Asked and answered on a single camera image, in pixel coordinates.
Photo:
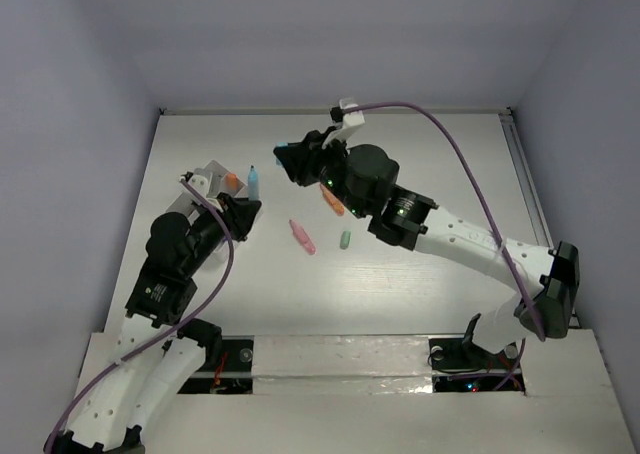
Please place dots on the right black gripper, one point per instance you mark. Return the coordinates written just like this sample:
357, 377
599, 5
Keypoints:
303, 157

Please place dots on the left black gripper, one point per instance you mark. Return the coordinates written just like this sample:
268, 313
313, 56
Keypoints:
238, 214

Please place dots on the orange eraser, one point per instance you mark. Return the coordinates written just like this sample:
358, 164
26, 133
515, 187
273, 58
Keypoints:
231, 181

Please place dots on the light blue highlighter marker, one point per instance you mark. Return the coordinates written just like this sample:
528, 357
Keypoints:
253, 184

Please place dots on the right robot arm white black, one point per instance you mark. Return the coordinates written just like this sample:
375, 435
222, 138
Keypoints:
363, 178

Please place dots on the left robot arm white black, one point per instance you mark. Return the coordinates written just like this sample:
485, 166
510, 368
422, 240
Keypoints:
160, 345

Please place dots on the white compartment organizer box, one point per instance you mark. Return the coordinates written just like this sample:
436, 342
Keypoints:
188, 206

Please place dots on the orange highlighter marker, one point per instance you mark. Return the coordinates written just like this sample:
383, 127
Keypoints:
332, 201

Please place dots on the pink highlighter marker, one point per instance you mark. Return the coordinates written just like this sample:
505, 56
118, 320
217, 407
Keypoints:
302, 237

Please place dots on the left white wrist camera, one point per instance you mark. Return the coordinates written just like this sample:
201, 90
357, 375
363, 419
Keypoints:
205, 182

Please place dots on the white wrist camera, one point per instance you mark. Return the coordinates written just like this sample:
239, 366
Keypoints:
347, 119
205, 182

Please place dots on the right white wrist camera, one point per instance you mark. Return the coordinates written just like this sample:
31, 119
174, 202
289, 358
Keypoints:
347, 119

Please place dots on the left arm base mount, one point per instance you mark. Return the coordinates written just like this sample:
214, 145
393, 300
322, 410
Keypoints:
228, 361

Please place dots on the aluminium rail right edge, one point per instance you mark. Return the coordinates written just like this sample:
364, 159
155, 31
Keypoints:
535, 214

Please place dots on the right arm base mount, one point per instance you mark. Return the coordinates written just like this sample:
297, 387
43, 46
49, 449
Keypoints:
458, 365

